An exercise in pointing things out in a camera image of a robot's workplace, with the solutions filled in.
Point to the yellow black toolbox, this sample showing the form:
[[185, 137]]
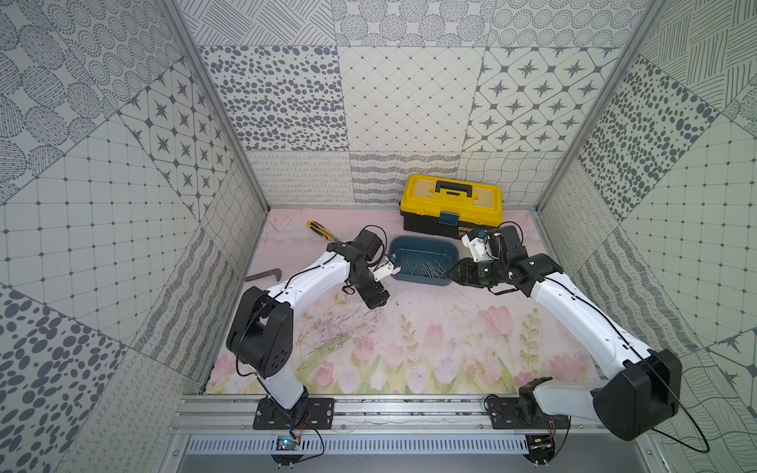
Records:
[[448, 207]]

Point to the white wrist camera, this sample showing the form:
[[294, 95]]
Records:
[[476, 242], [384, 271]]

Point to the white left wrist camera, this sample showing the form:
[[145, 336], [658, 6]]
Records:
[[384, 271]]

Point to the dark metal hex key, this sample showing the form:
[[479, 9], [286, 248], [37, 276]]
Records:
[[276, 273]]

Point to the yellow black utility knife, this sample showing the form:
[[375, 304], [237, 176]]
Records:
[[321, 231]]

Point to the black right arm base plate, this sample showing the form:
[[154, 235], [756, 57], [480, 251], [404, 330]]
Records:
[[522, 412]]

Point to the white perforated cable duct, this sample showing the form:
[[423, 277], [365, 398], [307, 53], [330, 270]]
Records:
[[358, 444]]

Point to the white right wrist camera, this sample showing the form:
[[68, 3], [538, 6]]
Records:
[[476, 242]]

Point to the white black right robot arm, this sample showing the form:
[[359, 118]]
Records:
[[642, 385]]

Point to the teal plastic storage box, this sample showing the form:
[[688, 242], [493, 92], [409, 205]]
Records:
[[423, 260]]

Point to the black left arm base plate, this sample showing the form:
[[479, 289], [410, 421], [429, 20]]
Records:
[[313, 413]]

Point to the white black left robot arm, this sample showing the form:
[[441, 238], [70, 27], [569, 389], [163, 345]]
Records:
[[262, 334]]

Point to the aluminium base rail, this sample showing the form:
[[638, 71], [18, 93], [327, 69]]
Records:
[[357, 414]]

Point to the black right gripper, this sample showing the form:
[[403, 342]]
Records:
[[464, 275]]

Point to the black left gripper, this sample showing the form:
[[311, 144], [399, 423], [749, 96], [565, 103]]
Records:
[[372, 291]]

